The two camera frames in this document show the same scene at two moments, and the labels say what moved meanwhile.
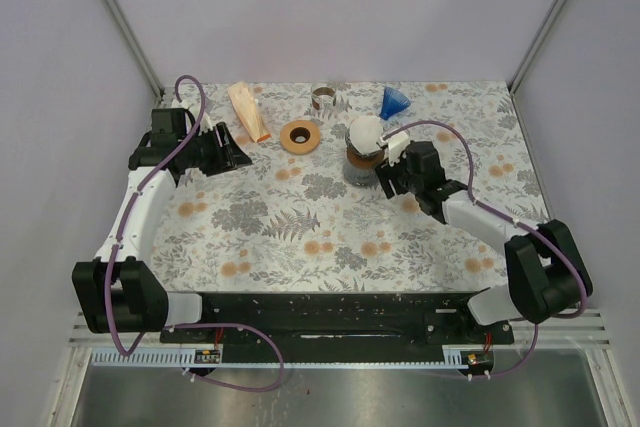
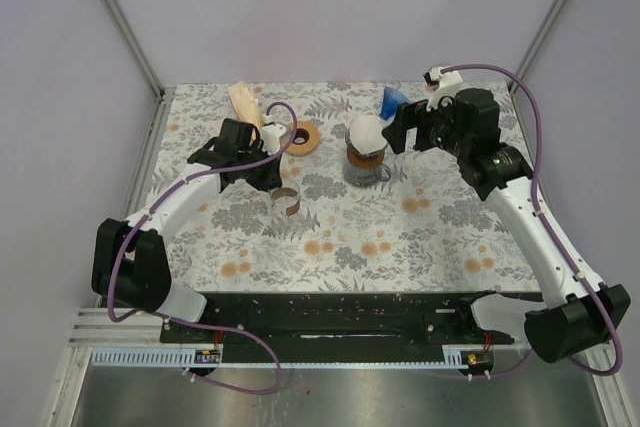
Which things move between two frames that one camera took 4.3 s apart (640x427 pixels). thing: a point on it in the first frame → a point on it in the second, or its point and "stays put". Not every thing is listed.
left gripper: x=238 y=157 → x=272 y=178
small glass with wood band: x=323 y=98 → x=290 y=192
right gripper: x=386 y=172 → x=415 y=115
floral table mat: x=289 y=223 stays put
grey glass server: x=362 y=177 stays put
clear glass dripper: x=382 y=137 stays put
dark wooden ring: x=362 y=161 stays put
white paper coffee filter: x=366 y=132 stays put
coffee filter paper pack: x=249 y=111 stays put
